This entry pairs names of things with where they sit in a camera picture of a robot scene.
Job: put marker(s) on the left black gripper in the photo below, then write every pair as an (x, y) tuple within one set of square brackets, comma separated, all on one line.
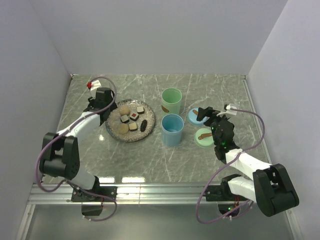
[(112, 104)]

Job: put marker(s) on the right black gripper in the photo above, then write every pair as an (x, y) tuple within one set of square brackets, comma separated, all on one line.
[(209, 112)]

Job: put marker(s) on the tan round bun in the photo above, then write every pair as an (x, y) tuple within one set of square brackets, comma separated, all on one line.
[(123, 128), (124, 110)]

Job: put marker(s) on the red sushi piece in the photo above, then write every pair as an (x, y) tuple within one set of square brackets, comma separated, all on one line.
[(134, 116)]

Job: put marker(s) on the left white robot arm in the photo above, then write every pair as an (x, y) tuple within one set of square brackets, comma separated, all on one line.
[(60, 156)]

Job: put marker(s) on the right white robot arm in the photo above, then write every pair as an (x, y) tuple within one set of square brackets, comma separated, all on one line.
[(267, 185)]

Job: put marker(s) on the speckled ceramic plate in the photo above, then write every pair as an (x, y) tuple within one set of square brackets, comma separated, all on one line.
[(114, 121)]

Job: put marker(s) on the blue cylindrical container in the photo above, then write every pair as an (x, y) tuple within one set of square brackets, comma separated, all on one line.
[(171, 129)]

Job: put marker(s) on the lower white sushi piece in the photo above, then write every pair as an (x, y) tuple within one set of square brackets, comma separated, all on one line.
[(133, 126)]

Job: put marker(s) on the green cylindrical container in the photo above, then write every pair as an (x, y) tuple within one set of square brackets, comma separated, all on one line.
[(171, 101)]

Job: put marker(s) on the blue lid brown handle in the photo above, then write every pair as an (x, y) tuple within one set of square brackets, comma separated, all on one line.
[(192, 117)]

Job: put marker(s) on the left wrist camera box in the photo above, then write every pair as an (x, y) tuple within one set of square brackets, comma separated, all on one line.
[(93, 85)]

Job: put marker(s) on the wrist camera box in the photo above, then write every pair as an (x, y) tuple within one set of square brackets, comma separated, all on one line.
[(229, 111), (93, 85)]

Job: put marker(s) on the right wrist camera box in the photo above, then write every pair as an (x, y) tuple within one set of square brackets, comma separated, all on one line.
[(229, 111)]

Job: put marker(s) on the green lid brown handle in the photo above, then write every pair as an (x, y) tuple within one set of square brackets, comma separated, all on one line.
[(203, 138)]

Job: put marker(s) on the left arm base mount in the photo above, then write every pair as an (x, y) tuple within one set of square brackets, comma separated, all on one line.
[(93, 201)]

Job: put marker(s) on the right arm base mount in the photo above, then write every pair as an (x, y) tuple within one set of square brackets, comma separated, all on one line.
[(220, 192)]

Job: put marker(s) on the aluminium front rail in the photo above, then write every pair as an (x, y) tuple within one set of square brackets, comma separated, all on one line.
[(128, 194)]

